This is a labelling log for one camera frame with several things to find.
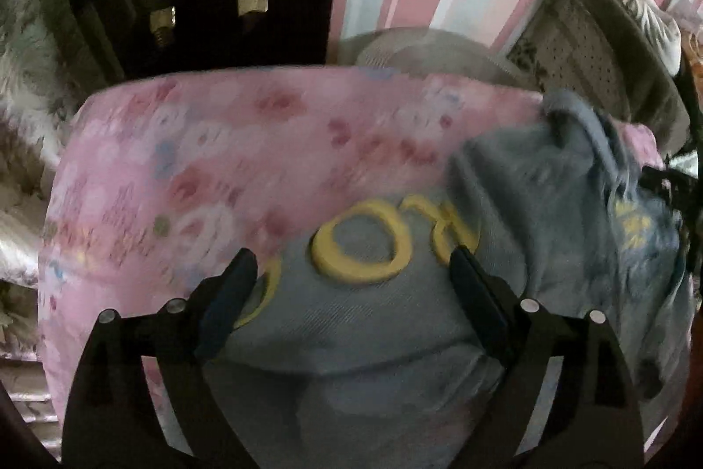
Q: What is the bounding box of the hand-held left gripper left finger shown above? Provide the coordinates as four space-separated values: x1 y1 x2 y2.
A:
62 248 259 469

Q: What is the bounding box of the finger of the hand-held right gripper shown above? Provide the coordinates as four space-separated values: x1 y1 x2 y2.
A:
640 164 694 233

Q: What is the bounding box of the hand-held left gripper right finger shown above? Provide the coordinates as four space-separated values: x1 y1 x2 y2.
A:
449 245 645 469

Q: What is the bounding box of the grey sweatshirt with yellow print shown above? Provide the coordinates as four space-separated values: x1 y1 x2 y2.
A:
200 90 698 469

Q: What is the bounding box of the brown chair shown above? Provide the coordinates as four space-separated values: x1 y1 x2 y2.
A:
505 0 693 154

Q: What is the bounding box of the pink floral bed sheet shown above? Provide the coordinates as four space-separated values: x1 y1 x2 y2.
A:
36 65 660 469

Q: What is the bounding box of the white bundled cloth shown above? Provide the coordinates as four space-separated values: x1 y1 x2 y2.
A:
625 0 685 75

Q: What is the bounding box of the grey cushion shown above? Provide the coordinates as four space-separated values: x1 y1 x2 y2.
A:
336 26 546 92

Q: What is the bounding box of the floral patterned curtain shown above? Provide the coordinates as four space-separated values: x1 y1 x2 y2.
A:
0 0 113 393

